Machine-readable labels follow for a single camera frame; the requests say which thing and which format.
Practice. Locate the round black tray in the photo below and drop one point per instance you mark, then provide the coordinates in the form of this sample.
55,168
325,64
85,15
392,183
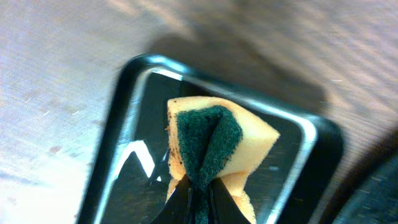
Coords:
375,201

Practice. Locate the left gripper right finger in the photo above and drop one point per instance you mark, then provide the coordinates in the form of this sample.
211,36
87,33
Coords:
223,209

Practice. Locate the black rectangular tray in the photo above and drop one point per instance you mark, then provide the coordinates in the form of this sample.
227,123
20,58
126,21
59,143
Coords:
130,175

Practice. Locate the green yellow sponge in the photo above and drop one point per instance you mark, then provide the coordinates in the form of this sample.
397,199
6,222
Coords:
211,138

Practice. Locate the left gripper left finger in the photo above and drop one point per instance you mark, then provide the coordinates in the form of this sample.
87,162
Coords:
177,210

